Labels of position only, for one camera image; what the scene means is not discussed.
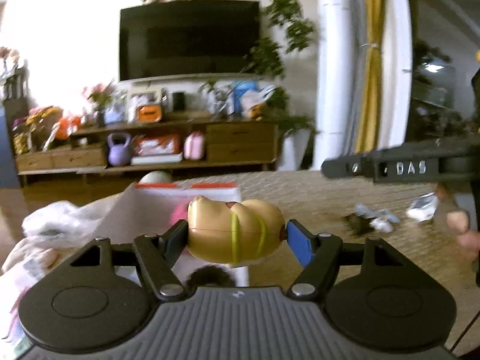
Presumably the orange retro radio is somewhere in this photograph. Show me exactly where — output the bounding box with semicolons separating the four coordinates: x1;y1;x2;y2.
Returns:
137;103;163;124

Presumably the white plastic bag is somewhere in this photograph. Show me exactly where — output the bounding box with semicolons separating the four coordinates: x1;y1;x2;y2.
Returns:
240;85;276;119

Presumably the black flat television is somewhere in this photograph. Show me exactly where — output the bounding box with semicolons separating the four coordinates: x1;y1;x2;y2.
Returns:
119;0;260;81

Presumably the black speaker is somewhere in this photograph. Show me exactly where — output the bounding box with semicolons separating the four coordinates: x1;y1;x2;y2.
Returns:
172;92;186;112

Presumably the red white storage box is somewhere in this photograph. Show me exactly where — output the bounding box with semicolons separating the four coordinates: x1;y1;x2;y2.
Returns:
130;134;183;165

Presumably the person's right hand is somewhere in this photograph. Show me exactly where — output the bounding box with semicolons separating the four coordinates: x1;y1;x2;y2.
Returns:
433;183;479;263

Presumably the white standing air conditioner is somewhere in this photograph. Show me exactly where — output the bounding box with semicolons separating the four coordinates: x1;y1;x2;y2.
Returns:
312;0;355;170

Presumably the blue bag on cabinet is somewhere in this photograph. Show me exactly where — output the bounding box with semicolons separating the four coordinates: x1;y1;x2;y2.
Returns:
232;80;260;116

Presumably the tan toy bread loaf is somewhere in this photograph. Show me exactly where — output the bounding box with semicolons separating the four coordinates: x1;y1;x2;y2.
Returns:
188;196;287;267

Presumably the pink strawberry plush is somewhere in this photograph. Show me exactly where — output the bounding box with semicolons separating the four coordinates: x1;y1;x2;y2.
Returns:
168;201;190;226

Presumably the tall green potted plant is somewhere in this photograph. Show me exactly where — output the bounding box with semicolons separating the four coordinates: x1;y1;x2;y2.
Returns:
243;0;317;171

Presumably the purple kettlebell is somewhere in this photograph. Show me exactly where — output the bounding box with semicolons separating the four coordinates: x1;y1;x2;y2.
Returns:
106;133;133;167

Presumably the wooden tv cabinet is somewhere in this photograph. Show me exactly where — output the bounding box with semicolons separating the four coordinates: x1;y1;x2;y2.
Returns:
16;119;279;176

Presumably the silver foil wrapper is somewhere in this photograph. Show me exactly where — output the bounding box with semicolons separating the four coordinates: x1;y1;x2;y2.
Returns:
406;193;439;223

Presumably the small potted orchid plant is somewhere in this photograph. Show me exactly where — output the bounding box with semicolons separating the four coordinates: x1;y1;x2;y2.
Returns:
198;79;239;120

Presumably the black snack wrapper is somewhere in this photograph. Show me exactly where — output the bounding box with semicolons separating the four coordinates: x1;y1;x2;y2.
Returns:
343;203;400;236

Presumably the red cardboard box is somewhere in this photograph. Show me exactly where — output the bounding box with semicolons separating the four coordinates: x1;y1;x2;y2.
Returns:
85;181;251;288

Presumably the yellow curtain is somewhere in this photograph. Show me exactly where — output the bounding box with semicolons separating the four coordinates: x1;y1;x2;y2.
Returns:
355;0;385;153

